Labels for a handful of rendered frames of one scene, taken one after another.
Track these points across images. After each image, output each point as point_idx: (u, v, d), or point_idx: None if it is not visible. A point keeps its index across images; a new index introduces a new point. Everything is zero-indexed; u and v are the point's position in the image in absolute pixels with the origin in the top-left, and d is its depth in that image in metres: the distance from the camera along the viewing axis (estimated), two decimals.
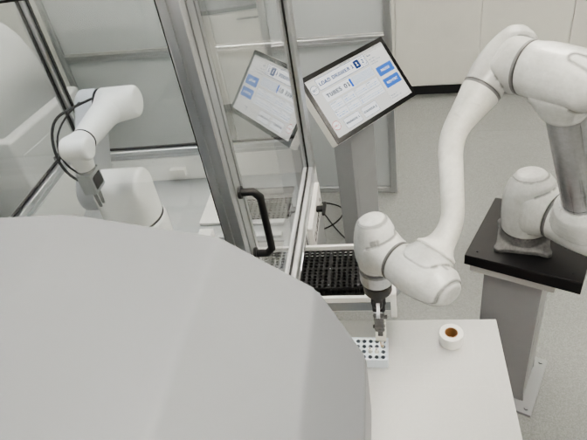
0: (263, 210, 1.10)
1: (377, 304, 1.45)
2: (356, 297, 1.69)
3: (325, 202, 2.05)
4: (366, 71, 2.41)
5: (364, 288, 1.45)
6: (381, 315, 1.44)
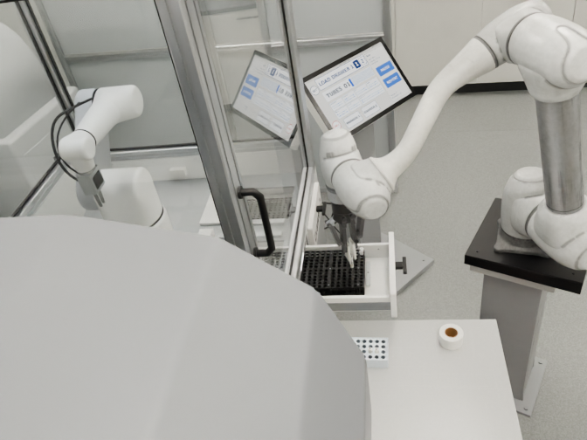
0: (263, 210, 1.10)
1: (334, 215, 1.60)
2: (356, 297, 1.69)
3: (325, 202, 2.05)
4: (366, 71, 2.41)
5: None
6: (328, 224, 1.59)
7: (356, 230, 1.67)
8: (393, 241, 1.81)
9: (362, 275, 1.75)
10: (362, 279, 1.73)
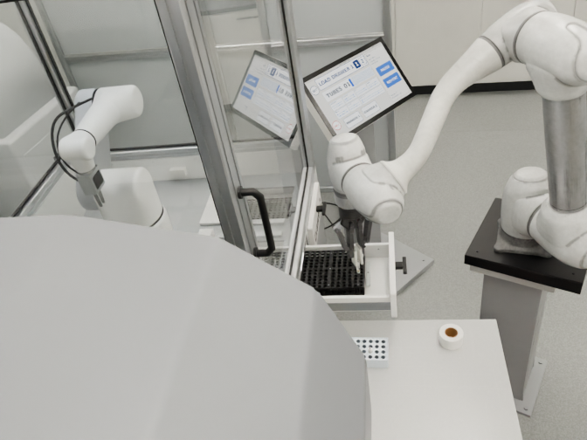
0: (263, 210, 1.10)
1: (341, 220, 1.57)
2: (356, 297, 1.69)
3: (325, 202, 2.05)
4: (366, 71, 2.41)
5: None
6: (334, 229, 1.57)
7: (363, 236, 1.65)
8: (393, 241, 1.81)
9: (362, 275, 1.75)
10: (362, 279, 1.73)
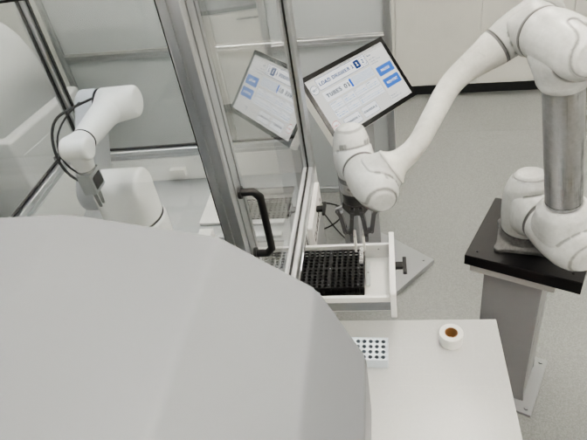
0: (263, 210, 1.10)
1: (343, 203, 1.65)
2: (356, 297, 1.69)
3: (325, 202, 2.05)
4: (366, 71, 2.41)
5: None
6: (335, 209, 1.66)
7: None
8: (393, 241, 1.81)
9: (362, 275, 1.75)
10: (362, 279, 1.73)
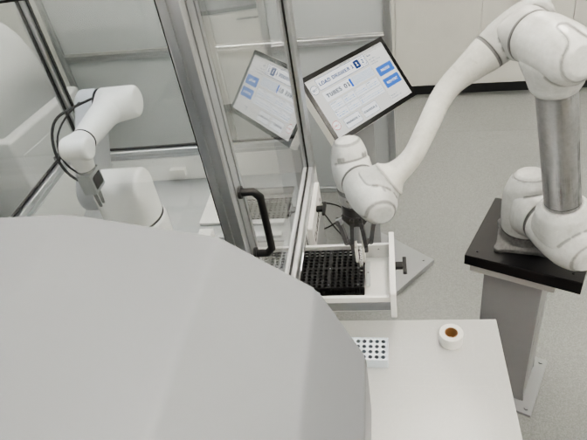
0: (263, 210, 1.10)
1: (343, 215, 1.66)
2: (356, 297, 1.69)
3: (325, 202, 2.05)
4: (366, 71, 2.41)
5: None
6: (335, 222, 1.67)
7: (369, 236, 1.71)
8: (393, 241, 1.81)
9: (362, 275, 1.75)
10: (362, 279, 1.73)
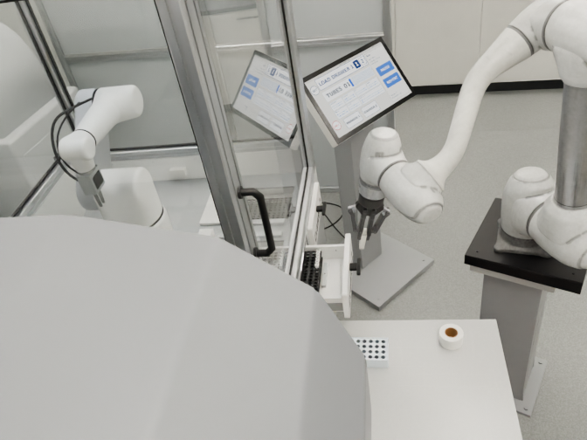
0: (263, 210, 1.10)
1: (382, 205, 1.63)
2: None
3: (325, 202, 2.05)
4: (366, 71, 2.41)
5: (378, 202, 1.58)
6: (389, 208, 1.65)
7: (356, 227, 1.69)
8: (349, 243, 1.84)
9: (317, 276, 1.77)
10: (317, 280, 1.76)
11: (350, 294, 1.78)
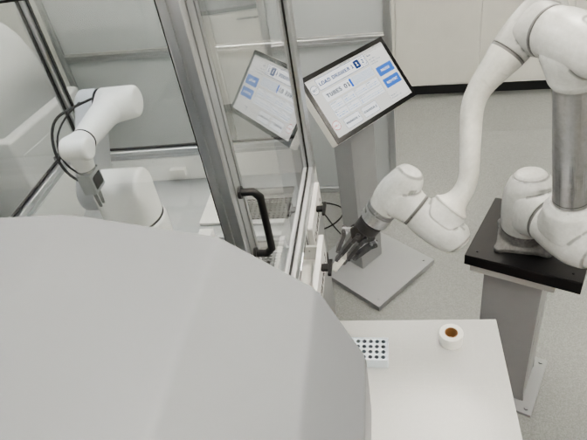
0: (263, 210, 1.10)
1: (373, 237, 1.69)
2: None
3: (325, 202, 2.05)
4: (366, 71, 2.41)
5: (376, 232, 1.63)
6: (377, 241, 1.71)
7: (340, 249, 1.73)
8: (321, 244, 1.85)
9: None
10: None
11: (322, 295, 1.80)
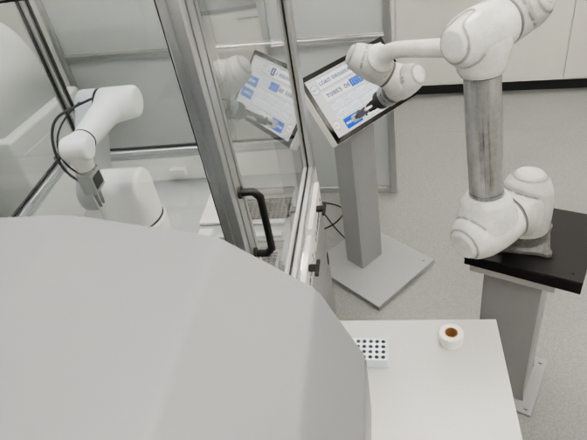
0: (263, 210, 1.10)
1: None
2: None
3: (325, 202, 2.05)
4: None
5: None
6: None
7: (361, 115, 2.23)
8: (309, 244, 1.86)
9: None
10: None
11: None
